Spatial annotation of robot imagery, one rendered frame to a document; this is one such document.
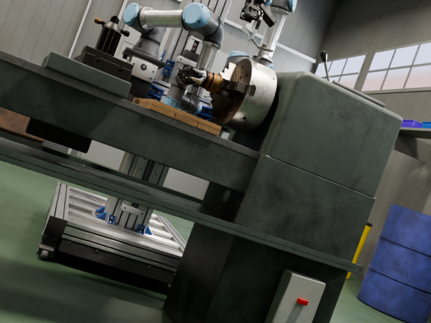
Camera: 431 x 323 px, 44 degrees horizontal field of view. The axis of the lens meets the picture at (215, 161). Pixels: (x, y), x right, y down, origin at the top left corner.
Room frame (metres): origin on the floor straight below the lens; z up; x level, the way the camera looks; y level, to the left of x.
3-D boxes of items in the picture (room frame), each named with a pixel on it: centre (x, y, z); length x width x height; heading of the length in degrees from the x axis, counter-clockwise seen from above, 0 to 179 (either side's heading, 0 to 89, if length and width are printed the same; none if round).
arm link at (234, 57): (3.00, 0.08, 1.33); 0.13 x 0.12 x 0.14; 75
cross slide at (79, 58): (2.12, 0.57, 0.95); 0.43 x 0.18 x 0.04; 22
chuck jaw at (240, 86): (2.23, 0.03, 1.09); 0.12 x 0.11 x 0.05; 22
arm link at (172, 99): (2.52, 0.28, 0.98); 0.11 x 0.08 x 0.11; 144
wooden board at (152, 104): (2.24, 0.23, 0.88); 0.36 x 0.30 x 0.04; 22
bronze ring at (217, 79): (2.28, 0.13, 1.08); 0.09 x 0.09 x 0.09; 22
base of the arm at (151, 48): (2.87, 0.56, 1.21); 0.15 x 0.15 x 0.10
